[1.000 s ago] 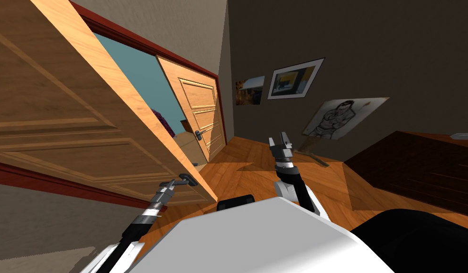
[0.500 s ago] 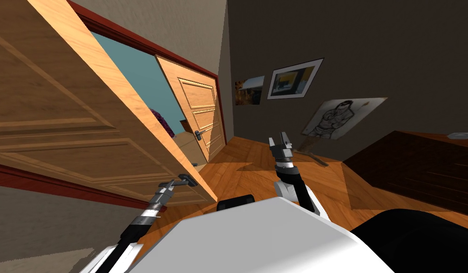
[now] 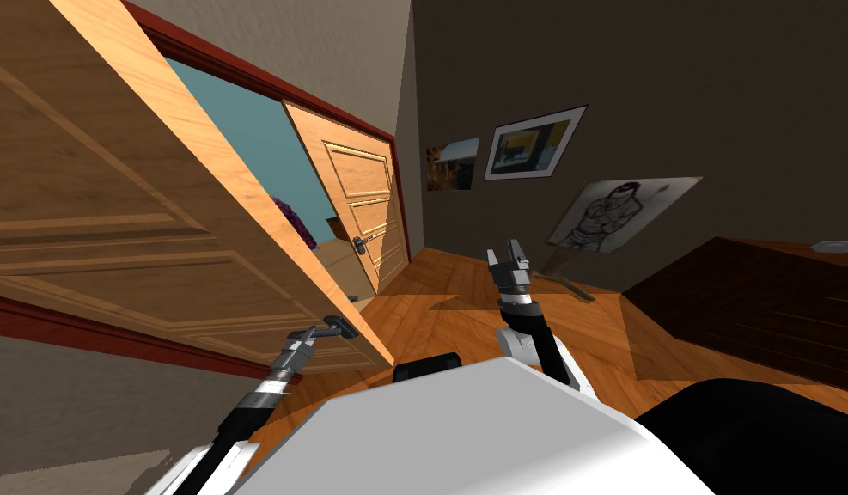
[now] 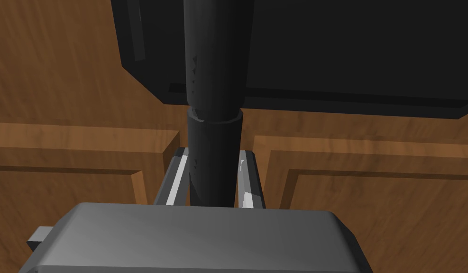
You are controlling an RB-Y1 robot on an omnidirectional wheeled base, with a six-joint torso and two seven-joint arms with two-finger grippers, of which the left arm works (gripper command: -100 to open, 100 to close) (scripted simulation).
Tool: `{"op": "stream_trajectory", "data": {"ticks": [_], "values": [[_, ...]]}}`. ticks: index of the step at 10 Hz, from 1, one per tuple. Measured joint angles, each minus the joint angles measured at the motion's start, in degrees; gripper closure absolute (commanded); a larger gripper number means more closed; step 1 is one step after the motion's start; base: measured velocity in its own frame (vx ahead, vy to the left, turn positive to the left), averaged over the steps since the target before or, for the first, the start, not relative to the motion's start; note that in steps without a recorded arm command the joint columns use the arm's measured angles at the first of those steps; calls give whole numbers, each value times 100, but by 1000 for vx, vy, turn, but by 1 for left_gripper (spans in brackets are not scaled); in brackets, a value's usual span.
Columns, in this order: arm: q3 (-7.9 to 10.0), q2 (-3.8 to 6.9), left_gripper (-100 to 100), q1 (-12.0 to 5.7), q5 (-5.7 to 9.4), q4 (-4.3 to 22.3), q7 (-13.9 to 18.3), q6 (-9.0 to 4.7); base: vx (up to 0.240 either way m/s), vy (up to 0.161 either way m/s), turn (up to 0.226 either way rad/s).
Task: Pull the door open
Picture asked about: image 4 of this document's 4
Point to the brown wooden door leaf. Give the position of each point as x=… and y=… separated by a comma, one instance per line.
x=67, y=113

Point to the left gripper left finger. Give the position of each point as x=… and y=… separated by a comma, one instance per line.
x=174, y=182

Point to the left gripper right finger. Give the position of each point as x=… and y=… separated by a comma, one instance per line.
x=249, y=182

